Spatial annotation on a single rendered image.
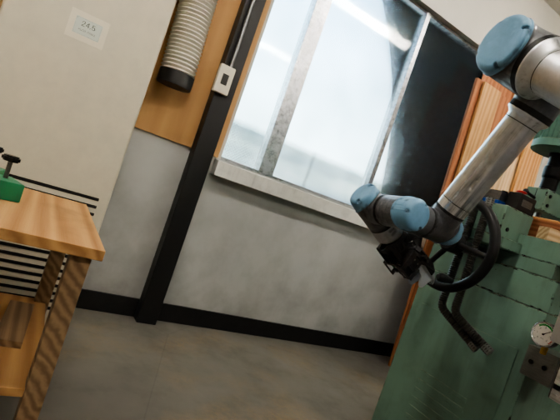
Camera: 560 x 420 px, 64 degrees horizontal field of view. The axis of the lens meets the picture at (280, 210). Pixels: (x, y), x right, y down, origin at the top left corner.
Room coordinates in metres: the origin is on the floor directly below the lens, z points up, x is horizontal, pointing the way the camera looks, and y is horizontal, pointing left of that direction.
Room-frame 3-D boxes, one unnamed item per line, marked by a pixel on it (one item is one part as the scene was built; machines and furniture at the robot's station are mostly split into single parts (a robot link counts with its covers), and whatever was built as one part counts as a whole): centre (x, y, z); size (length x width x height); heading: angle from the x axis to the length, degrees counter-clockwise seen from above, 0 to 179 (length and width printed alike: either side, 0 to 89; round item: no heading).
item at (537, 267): (1.44, -0.74, 0.82); 0.40 x 0.21 x 0.04; 29
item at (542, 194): (1.47, -0.82, 1.03); 0.14 x 0.07 x 0.09; 119
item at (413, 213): (1.05, -0.28, 0.83); 0.11 x 0.11 x 0.08; 29
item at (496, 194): (1.37, -0.63, 0.99); 0.13 x 0.11 x 0.06; 29
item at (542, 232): (1.28, -0.75, 0.92); 0.05 x 0.04 x 0.04; 101
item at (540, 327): (1.14, -0.74, 0.65); 0.06 x 0.04 x 0.08; 29
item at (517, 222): (1.37, -0.63, 0.91); 0.15 x 0.14 x 0.09; 29
